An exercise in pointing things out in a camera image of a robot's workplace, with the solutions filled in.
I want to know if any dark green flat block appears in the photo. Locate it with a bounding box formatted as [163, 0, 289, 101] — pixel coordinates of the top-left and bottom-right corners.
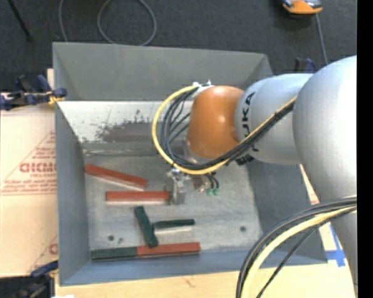
[134, 205, 159, 249]
[154, 218, 196, 233]
[91, 246, 139, 262]

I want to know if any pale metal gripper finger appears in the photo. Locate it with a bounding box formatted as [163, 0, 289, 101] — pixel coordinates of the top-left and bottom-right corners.
[167, 167, 179, 205]
[177, 178, 188, 205]

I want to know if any pale board with red print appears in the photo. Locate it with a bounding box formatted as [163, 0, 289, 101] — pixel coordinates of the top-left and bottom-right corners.
[0, 68, 60, 279]

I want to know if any grey metal bin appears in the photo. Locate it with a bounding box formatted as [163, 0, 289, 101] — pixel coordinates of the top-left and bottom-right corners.
[52, 42, 329, 287]

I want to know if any red-brown flat block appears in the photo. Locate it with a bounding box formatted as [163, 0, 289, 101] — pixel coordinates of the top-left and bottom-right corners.
[136, 242, 202, 258]
[105, 190, 172, 205]
[85, 163, 149, 192]

